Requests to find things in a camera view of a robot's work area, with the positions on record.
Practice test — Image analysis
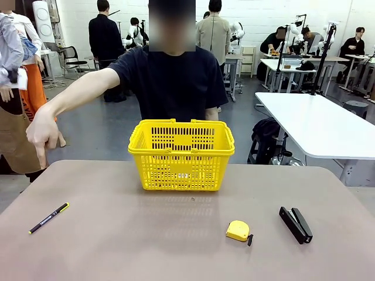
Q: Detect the person's right hand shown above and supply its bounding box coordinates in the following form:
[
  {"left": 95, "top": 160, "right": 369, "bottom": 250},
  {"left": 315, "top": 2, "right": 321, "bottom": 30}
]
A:
[{"left": 25, "top": 109, "right": 61, "bottom": 171}]

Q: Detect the person's right forearm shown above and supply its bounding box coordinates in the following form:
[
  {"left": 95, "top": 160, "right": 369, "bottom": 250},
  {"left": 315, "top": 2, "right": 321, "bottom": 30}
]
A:
[{"left": 36, "top": 67, "right": 121, "bottom": 121}]

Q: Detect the person's left forearm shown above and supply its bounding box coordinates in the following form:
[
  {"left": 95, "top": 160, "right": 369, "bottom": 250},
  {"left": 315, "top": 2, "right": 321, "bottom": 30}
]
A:
[{"left": 204, "top": 107, "right": 220, "bottom": 121}]

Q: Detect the standing person in black clothes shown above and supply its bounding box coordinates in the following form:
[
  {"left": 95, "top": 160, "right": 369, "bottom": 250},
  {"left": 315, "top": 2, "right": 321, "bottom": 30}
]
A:
[{"left": 88, "top": 0, "right": 127, "bottom": 103}]

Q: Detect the person in black T-shirt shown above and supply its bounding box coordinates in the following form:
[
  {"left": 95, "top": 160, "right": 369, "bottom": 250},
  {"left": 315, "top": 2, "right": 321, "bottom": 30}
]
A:
[{"left": 107, "top": 0, "right": 229, "bottom": 121}]

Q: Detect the yellow plastic shopping basket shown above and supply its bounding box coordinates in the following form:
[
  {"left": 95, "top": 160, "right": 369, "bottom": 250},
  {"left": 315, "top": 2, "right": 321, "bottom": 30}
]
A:
[{"left": 128, "top": 118, "right": 236, "bottom": 193}]

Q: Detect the person in beige jacket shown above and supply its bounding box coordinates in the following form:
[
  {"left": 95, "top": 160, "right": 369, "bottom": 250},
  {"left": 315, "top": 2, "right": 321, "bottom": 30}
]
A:
[{"left": 195, "top": 0, "right": 232, "bottom": 68}]

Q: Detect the bending person in black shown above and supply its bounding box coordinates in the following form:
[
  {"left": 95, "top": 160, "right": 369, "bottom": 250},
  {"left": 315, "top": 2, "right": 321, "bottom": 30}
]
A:
[{"left": 260, "top": 26, "right": 289, "bottom": 81}]

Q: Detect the person in grey shirt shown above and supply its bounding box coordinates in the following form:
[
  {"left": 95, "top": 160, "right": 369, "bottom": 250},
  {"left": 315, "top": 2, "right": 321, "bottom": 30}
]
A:
[{"left": 301, "top": 26, "right": 325, "bottom": 54}]

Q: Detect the seated person in black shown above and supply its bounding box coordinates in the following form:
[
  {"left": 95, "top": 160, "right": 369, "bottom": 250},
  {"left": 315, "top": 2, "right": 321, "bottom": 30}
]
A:
[{"left": 336, "top": 26, "right": 367, "bottom": 84}]

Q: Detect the mannequin with orange pants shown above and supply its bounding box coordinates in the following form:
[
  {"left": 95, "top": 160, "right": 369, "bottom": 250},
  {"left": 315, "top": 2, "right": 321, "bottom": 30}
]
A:
[{"left": 11, "top": 11, "right": 67, "bottom": 148}]

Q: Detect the black office chair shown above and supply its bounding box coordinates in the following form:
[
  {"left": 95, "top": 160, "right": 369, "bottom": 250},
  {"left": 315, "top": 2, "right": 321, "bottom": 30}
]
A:
[{"left": 63, "top": 46, "right": 92, "bottom": 80}]

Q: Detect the black yellow highlighter pen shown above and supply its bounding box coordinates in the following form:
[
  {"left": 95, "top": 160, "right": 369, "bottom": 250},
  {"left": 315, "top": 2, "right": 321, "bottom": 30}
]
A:
[{"left": 28, "top": 202, "right": 70, "bottom": 235}]

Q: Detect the white standing air conditioner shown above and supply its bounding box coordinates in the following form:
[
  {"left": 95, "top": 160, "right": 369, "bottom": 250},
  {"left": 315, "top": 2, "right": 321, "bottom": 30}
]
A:
[{"left": 32, "top": 0, "right": 56, "bottom": 50}]

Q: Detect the white black background robot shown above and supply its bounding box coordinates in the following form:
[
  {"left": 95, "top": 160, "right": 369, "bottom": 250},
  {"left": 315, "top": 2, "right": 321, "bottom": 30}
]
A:
[{"left": 122, "top": 17, "right": 149, "bottom": 48}]

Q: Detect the dark stool under backpack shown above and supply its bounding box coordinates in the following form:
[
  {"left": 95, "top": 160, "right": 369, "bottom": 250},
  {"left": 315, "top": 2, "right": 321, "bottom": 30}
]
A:
[{"left": 247, "top": 136, "right": 275, "bottom": 165}]

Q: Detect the white drawer cabinet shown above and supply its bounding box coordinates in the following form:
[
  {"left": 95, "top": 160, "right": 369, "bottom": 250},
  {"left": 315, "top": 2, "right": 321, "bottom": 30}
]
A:
[{"left": 240, "top": 45, "right": 257, "bottom": 78}]

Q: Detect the yellow tape measure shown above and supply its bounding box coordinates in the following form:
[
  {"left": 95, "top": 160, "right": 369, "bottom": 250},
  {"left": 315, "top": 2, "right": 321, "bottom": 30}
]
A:
[{"left": 226, "top": 220, "right": 254, "bottom": 247}]

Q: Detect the black backpack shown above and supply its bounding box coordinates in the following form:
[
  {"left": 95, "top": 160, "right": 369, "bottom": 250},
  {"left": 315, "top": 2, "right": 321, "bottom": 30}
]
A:
[{"left": 251, "top": 117, "right": 289, "bottom": 153}]

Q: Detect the white background work table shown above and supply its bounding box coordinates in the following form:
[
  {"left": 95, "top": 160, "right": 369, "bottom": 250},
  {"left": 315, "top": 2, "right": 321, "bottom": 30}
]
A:
[{"left": 260, "top": 57, "right": 318, "bottom": 93}]

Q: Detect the black stapler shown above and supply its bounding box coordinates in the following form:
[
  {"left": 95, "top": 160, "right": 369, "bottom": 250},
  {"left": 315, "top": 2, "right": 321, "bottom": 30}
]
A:
[{"left": 278, "top": 206, "right": 313, "bottom": 245}]

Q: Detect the black cap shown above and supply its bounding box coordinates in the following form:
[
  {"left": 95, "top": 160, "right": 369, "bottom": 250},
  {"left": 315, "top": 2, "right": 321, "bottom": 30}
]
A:
[{"left": 295, "top": 60, "right": 316, "bottom": 71}]

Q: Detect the large white table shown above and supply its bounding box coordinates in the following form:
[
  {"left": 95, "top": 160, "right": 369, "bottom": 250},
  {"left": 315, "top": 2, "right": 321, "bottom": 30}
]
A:
[{"left": 254, "top": 91, "right": 375, "bottom": 187}]

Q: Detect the grey round stool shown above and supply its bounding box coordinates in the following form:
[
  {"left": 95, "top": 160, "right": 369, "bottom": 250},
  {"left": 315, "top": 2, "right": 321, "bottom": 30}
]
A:
[{"left": 343, "top": 100, "right": 369, "bottom": 119}]

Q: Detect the black camera pole stand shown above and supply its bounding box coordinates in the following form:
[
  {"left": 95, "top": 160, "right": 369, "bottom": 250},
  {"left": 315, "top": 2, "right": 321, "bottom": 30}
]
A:
[
  {"left": 309, "top": 23, "right": 338, "bottom": 96},
  {"left": 275, "top": 25, "right": 291, "bottom": 92}
]

